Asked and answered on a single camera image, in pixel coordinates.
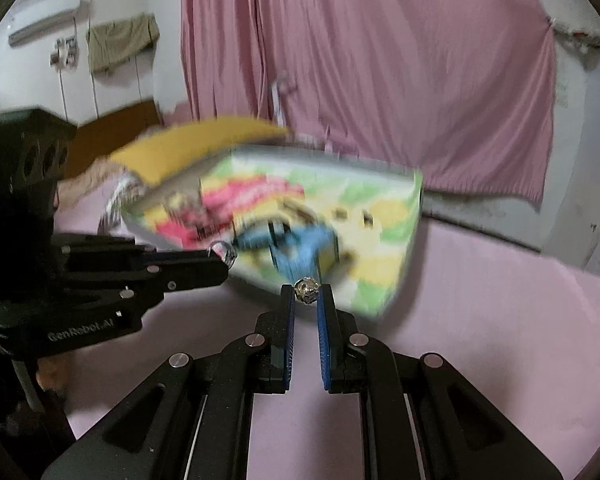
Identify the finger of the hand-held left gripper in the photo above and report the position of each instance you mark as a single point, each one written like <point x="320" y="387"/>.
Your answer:
<point x="195" y="275"/>
<point x="105" y="255"/>

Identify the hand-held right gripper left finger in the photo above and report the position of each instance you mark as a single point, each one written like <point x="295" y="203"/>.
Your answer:
<point x="289" y="340"/>

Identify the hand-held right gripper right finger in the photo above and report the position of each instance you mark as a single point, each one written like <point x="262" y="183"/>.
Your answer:
<point x="325" y="345"/>

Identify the small silver earring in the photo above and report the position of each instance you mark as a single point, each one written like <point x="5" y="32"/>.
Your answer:
<point x="228" y="255"/>
<point x="306" y="290"/>

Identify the light blue hair claw clip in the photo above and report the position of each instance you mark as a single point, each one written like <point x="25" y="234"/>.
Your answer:
<point x="305" y="245"/>

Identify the grey tray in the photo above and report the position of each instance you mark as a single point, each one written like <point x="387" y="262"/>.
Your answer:
<point x="330" y="159"/>

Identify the floral satin pillow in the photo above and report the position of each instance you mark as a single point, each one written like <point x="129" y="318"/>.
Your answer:
<point x="120" y="195"/>

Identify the silver hair claw clip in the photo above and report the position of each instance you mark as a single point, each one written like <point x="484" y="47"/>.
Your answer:
<point x="185" y="210"/>

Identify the wooden headboard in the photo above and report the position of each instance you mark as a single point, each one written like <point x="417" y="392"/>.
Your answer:
<point x="120" y="125"/>

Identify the cartoon printed cloth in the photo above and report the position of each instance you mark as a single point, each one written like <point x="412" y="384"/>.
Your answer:
<point x="380" y="240"/>

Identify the white air conditioner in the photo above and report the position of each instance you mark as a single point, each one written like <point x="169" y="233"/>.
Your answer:
<point x="45" y="22"/>

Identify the yellow pillow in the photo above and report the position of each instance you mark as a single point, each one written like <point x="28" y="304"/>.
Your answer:
<point x="195" y="145"/>

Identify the khaki hanging garment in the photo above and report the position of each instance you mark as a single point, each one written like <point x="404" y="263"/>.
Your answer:
<point x="122" y="40"/>

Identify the pink bed sheet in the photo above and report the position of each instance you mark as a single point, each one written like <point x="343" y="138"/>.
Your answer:
<point x="480" y="335"/>

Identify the pink curtain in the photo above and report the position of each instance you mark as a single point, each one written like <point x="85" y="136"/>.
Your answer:
<point x="380" y="60"/>

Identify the wall socket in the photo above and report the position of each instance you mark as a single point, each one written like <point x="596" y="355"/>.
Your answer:
<point x="64" y="52"/>

